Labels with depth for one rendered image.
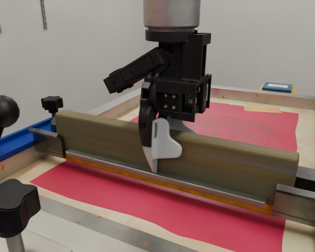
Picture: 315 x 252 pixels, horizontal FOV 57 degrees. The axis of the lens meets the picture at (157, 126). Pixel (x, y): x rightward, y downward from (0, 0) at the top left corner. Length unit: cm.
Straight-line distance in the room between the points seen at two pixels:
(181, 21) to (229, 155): 19
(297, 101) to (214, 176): 59
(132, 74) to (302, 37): 371
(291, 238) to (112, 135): 30
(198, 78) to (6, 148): 37
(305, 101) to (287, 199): 60
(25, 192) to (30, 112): 275
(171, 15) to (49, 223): 27
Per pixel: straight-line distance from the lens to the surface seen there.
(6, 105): 27
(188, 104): 40
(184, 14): 38
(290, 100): 98
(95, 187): 51
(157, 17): 38
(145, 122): 40
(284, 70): 413
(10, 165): 59
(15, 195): 21
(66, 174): 56
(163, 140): 42
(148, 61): 41
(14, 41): 280
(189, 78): 39
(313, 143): 74
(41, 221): 32
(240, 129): 76
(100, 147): 52
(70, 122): 54
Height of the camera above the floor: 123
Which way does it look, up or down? 22 degrees down
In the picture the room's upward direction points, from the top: straight up
